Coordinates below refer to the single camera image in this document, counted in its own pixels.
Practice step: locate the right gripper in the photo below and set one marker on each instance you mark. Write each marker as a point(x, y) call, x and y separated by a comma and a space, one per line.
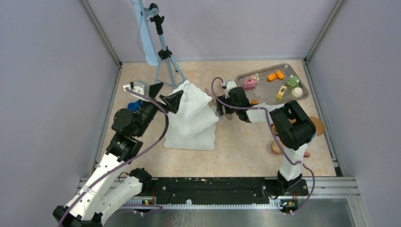
point(220, 109)

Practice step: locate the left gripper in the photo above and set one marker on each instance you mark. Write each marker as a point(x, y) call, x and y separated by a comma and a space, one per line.
point(172, 101)

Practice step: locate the pink handled tongs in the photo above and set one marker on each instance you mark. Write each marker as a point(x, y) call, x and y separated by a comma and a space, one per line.
point(209, 93)

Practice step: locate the white tiered pillow stand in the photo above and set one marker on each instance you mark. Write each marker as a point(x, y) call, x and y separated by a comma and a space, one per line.
point(193, 127)

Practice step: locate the yellow rectangular cake slice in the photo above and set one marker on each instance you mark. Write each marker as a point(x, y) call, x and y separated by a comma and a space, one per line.
point(281, 92)

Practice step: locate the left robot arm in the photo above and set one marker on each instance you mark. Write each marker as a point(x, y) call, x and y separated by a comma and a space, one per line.
point(94, 204)

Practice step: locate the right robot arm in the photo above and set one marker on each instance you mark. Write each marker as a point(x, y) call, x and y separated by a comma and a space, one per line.
point(291, 128)

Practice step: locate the pink square cake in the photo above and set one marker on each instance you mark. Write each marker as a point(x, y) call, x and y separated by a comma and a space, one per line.
point(249, 84)

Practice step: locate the small white decorated cake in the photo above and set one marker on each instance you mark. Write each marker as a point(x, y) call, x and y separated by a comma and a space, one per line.
point(255, 76)

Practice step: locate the blue toy car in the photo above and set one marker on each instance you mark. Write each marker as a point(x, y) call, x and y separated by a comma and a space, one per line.
point(135, 106)

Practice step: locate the orange cookie pieces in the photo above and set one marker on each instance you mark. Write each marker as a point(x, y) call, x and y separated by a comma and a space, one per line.
point(274, 76)

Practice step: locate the steel serving tray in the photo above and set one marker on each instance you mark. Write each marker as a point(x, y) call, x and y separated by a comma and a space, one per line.
point(266, 92)

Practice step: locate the black orange face coaster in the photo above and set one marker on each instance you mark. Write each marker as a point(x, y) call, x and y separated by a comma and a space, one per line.
point(274, 129)

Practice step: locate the green swirl roll cake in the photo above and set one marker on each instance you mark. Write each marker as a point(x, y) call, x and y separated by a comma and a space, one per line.
point(292, 82)

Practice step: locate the white round bun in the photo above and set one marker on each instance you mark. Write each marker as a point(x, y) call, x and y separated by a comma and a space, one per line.
point(297, 92)

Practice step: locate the orange brown cup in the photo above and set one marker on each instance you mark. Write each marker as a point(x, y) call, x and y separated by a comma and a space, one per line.
point(275, 148)

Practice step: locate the woven rattan coaster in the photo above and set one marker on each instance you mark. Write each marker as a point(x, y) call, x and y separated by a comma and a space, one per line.
point(320, 128)

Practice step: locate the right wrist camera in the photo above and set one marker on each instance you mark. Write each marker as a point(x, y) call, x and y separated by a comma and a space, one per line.
point(228, 85)

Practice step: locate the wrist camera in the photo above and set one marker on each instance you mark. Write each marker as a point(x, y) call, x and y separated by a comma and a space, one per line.
point(138, 86)
point(228, 85)

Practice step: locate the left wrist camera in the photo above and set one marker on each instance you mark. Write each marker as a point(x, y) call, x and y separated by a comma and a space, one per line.
point(138, 86)

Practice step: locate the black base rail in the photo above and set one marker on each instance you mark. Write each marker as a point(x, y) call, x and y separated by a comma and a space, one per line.
point(219, 190)

